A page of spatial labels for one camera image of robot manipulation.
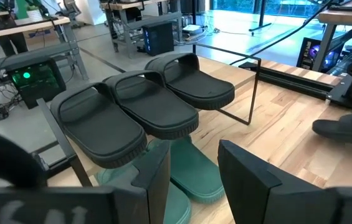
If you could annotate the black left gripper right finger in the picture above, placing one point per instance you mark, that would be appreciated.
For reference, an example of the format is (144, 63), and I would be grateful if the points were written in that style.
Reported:
(256, 193)

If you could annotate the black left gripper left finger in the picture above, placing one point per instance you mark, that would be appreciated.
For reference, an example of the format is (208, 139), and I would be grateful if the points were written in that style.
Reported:
(158, 186)

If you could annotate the green rubber slide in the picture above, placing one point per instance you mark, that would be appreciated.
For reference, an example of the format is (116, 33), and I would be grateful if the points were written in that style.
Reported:
(175, 208)
(194, 174)

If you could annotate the black rubber slide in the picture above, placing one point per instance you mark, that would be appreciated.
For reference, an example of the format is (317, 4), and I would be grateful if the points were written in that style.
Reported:
(347, 129)
(157, 109)
(101, 130)
(197, 84)

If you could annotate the black computer tower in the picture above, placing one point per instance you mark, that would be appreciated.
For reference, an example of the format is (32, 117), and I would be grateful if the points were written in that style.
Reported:
(158, 39)

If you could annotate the computer tower purple light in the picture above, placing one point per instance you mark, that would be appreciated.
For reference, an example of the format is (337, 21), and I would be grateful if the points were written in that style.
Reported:
(316, 54)

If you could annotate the computer tower green light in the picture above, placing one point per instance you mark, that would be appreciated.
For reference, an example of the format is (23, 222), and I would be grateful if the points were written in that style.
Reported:
(37, 82)

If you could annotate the wooden desk grey legs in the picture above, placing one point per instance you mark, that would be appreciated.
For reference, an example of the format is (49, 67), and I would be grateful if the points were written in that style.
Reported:
(23, 26)
(138, 4)
(347, 17)

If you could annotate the small plant white pot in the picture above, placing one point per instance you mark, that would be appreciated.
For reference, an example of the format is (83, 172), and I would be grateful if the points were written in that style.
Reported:
(34, 14)

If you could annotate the wooden shelf black metal frame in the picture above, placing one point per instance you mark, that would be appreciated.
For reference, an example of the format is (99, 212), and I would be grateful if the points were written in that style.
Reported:
(225, 71)

